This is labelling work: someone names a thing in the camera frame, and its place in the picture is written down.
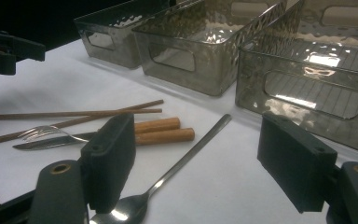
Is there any long steel spoon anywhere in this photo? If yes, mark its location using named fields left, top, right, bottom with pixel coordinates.
left=89, top=113, right=233, bottom=224

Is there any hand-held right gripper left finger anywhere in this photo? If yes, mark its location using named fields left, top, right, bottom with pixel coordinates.
left=80, top=113, right=137, bottom=215

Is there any wooden-handled steel knife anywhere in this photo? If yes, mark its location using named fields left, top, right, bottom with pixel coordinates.
left=12, top=117, right=181, bottom=151

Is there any wooden-handled steel fork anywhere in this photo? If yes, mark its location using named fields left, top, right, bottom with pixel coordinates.
left=18, top=124, right=196, bottom=147

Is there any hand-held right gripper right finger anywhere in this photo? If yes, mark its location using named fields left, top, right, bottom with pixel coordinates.
left=256, top=112, right=338, bottom=215

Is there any smoky clear plastic bin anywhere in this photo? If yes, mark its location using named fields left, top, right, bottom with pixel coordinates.
left=74, top=0, right=172, bottom=70
left=235, top=0, right=358, bottom=157
left=131, top=0, right=288, bottom=97

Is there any brown wooden chopstick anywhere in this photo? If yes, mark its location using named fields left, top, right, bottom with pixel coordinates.
left=0, top=99, right=165, bottom=148
left=0, top=107, right=163, bottom=121

